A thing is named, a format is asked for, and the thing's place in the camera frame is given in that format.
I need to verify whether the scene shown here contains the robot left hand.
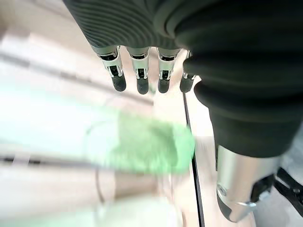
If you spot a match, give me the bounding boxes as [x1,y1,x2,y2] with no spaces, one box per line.
[62,0,303,223]

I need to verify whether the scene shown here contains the thin black edge strip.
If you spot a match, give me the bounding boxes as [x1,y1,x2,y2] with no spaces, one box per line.
[181,91,206,227]

